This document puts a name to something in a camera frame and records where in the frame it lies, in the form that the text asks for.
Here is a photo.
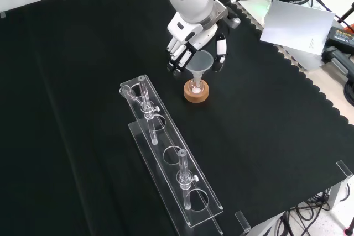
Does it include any black cable bundle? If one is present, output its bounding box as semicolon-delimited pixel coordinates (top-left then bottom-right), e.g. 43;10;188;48
272;187;349;236

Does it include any clear table edge clamp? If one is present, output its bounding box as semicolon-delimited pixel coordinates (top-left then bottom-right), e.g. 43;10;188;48
234;210;252;234
335;160;354;179

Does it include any clear funnel stand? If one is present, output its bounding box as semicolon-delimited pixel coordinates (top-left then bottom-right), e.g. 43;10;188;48
119;74;224;236

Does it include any black cloth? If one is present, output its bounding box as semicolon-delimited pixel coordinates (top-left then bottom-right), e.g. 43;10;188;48
0;0;354;236

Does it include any clear plastic funnel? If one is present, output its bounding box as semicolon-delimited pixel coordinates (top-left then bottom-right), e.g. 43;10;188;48
184;50;214;93

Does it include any pale board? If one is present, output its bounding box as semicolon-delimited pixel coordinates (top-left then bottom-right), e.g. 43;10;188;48
259;0;336;56

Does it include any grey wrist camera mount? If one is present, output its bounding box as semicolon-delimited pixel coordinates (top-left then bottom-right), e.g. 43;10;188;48
211;0;241;30

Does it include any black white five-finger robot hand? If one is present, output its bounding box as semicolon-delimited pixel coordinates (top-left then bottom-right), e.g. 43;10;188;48
165;12;228;77

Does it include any clear round-bottom flask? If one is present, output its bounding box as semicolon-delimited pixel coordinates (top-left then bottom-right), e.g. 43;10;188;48
185;78;207;95

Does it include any cork ring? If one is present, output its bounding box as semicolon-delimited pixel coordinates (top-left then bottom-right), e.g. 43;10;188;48
183;80;210;104

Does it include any clear glass weighing funnel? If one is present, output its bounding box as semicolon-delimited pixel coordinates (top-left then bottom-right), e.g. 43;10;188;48
119;85;145;107

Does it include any black box with yellow label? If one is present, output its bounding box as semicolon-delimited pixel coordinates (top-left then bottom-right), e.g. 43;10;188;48
322;24;354;82

